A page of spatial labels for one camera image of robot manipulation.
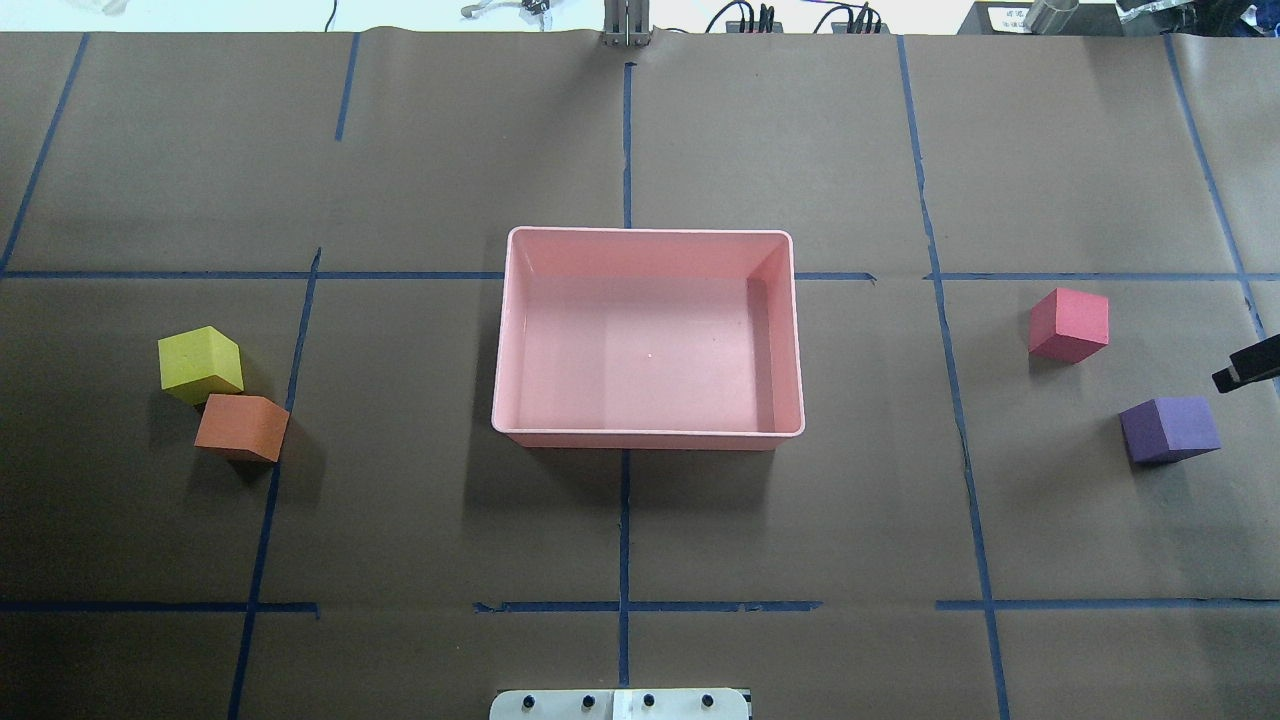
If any purple foam block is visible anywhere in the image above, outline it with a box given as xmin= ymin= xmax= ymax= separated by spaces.
xmin=1119 ymin=396 xmax=1222 ymax=465

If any orange foam block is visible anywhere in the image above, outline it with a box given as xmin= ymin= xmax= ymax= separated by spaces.
xmin=195 ymin=395 xmax=291 ymax=464

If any pink plastic bin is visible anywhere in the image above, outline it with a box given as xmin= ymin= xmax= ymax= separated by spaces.
xmin=490 ymin=225 xmax=806 ymax=451

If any red foam block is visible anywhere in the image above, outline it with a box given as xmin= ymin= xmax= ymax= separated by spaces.
xmin=1028 ymin=287 xmax=1110 ymax=364

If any yellow foam block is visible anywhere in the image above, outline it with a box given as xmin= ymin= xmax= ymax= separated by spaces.
xmin=156 ymin=325 xmax=244 ymax=406

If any aluminium frame post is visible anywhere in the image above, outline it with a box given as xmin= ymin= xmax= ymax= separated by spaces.
xmin=602 ymin=0 xmax=652 ymax=47

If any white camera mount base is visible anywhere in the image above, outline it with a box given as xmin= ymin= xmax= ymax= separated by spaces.
xmin=488 ymin=687 xmax=753 ymax=719

